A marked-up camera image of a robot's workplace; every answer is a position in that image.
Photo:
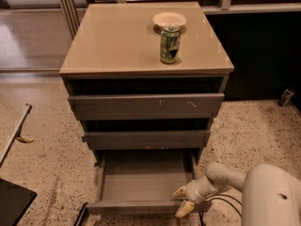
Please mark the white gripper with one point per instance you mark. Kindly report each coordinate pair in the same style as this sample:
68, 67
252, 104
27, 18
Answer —
197, 190

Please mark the grey bottom drawer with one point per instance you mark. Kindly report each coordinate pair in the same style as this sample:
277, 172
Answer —
142, 181

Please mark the grey drawer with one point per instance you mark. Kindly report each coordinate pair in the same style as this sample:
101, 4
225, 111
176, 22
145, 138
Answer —
146, 107
147, 140
142, 181

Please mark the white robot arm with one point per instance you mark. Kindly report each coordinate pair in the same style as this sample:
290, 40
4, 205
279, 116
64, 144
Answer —
271, 196

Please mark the grey middle drawer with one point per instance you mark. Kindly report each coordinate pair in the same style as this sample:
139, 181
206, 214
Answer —
147, 140

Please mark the grey top drawer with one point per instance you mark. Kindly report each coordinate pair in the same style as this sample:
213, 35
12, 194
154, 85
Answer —
146, 107

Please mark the grey drawer cabinet beige top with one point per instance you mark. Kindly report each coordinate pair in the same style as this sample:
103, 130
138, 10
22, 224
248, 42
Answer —
116, 51

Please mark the small grey floor device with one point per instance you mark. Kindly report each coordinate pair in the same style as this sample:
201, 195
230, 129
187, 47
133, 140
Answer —
285, 97

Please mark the green soda can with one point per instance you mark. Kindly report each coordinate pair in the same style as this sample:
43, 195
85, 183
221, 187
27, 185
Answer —
170, 43

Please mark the black panel corner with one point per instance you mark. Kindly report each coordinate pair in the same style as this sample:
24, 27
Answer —
14, 201

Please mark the grey table edge with leg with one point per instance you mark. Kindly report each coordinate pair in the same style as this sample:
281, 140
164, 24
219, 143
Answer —
16, 134

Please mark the white paper bowl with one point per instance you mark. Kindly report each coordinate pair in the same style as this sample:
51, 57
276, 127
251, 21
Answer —
164, 18

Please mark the black curved handle object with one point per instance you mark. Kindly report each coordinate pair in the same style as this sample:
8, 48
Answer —
83, 213

